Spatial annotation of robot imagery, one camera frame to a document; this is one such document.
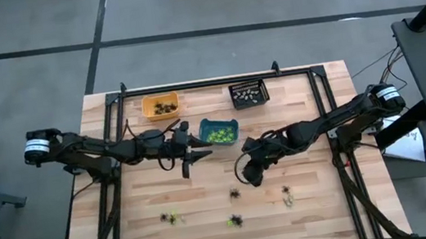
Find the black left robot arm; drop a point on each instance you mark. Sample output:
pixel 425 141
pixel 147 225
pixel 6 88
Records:
pixel 89 148

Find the white printed sheet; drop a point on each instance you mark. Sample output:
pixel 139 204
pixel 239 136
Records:
pixel 406 147

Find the red connector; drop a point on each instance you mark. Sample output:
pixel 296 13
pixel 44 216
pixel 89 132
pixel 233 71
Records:
pixel 344 162

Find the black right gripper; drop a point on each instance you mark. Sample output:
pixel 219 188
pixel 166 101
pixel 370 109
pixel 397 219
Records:
pixel 259 154

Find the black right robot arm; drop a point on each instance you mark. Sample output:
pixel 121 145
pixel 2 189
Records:
pixel 340 117

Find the teal plastic bin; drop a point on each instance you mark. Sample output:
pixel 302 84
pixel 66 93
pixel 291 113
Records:
pixel 202 125

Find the orange plastic bin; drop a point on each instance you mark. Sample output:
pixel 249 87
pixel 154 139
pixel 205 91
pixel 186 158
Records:
pixel 149 117

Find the black mesh plastic basket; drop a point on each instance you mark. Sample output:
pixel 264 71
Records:
pixel 264 86

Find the black aluminium table frame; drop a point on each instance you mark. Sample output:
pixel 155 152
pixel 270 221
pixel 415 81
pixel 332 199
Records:
pixel 297 71

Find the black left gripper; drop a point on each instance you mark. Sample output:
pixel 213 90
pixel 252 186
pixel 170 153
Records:
pixel 173 147

